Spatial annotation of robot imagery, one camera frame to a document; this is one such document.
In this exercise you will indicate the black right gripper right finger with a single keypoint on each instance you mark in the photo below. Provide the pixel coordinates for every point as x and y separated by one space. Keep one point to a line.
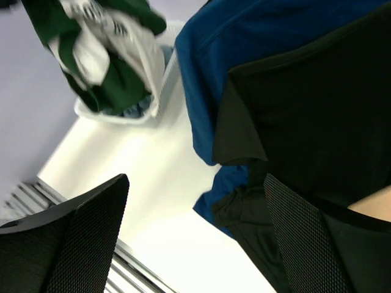
326 247

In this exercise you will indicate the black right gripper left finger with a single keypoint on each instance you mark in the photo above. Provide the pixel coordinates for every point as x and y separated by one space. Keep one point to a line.
68 247

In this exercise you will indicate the black t-shirt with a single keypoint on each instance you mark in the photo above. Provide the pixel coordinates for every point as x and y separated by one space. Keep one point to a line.
317 118

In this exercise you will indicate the green and white raglan shirt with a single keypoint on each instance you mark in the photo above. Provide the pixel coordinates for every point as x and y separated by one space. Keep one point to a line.
107 50

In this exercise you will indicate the light blue t-shirt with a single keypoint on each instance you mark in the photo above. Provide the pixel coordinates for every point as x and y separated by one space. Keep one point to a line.
137 110

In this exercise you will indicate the white plastic basket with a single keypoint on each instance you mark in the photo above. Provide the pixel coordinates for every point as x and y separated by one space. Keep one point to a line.
165 82

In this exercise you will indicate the aluminium rail frame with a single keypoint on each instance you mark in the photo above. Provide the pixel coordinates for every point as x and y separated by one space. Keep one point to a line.
126 273

